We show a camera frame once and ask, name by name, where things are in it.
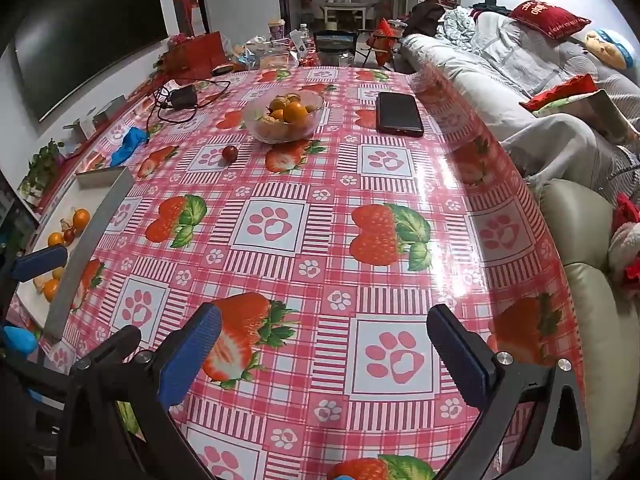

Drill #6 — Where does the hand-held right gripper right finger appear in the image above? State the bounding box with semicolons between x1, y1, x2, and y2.
426;304;608;480

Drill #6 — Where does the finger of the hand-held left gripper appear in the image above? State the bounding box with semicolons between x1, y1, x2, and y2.
0;244;69;311

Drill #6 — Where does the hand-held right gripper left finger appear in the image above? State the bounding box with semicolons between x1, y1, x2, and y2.
57;302;223;480

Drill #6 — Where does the white tray with grey rim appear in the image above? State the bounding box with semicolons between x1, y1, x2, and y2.
15;165;136;343

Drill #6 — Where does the clear glass bowl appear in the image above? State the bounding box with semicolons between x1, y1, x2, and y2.
243;89;325;145

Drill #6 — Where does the person's left hand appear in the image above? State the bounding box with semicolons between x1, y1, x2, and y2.
1;326;39;357

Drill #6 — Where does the green potted plant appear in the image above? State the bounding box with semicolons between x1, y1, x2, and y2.
20;140;66;201

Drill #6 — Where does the beige leather sofa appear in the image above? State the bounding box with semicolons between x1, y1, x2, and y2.
537;180;640;461

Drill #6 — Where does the crumpled blue glove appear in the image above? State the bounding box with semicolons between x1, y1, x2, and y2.
110;127;151;167

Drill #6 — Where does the grey small box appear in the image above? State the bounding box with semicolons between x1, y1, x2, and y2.
97;97;126;122

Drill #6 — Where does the pink strawberry print tablecloth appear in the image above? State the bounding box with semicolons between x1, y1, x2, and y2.
10;65;586;480

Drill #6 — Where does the red and white plush toy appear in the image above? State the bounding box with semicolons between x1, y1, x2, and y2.
607;192;640;286

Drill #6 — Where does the black television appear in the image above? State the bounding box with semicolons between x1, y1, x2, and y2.
12;0;171;121

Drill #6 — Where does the black smartphone in red case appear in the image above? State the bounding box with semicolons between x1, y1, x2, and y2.
376;91;425;138

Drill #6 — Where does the large red gift box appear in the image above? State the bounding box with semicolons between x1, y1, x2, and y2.
162;31;226;73

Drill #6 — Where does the red frilled cushion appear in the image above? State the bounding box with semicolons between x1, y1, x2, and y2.
520;74;601;113

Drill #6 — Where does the grey quilted sofa cover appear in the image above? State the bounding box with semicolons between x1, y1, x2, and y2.
400;10;640;196

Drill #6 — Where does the pile of clear snack bags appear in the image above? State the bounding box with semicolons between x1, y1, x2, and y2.
225;35;321;68

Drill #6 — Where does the red folding chair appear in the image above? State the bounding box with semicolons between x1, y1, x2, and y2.
367;20;406;66

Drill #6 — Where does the glass jar with black lid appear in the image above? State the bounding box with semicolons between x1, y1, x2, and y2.
317;42;358;67

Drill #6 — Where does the crumpled grey printed blanket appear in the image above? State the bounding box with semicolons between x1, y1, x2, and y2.
435;7;481;41

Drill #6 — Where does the cartoon face plush cushion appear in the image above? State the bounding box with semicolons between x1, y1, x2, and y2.
585;29;635;70

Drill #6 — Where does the red embroidered pillow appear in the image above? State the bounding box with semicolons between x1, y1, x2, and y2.
509;0;591;40

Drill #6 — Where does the white console table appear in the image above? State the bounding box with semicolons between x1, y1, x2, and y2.
320;4;368;31

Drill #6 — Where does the black power adapter with cable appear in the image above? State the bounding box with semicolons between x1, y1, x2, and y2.
147;77;231;123

